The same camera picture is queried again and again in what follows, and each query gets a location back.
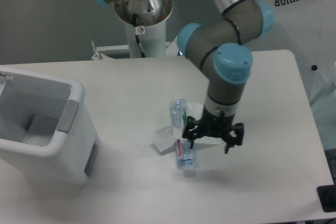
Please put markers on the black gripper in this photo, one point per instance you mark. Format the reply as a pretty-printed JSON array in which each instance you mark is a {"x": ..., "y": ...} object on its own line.
[{"x": 217, "y": 126}]

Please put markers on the white paper bag green stripe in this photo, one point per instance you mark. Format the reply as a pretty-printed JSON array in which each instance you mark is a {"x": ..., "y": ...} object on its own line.
[{"x": 195, "y": 110}]

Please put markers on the clear plastic water bottle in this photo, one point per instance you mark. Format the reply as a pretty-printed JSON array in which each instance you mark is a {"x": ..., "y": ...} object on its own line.
[{"x": 185, "y": 155}]

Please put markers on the clear plastic packaging piece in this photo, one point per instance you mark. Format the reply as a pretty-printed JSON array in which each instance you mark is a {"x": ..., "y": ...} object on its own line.
[{"x": 163, "y": 139}]

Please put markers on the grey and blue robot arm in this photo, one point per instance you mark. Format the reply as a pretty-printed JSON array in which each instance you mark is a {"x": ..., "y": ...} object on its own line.
[{"x": 219, "y": 53}]

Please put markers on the white plastic trash can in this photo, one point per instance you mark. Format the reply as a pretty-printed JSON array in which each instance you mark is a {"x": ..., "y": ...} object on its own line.
[{"x": 70, "y": 154}]

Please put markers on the black device at table edge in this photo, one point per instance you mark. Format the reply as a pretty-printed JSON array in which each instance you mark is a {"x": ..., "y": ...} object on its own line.
[{"x": 326, "y": 195}]

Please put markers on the white Superior umbrella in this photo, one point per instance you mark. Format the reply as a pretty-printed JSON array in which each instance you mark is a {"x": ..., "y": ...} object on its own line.
[{"x": 307, "y": 28}]

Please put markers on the white metal base frame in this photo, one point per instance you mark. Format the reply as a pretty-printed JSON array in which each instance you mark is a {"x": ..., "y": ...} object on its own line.
[{"x": 118, "y": 49}]

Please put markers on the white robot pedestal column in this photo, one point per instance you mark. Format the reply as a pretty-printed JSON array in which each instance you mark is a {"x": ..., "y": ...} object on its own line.
[{"x": 144, "y": 19}]

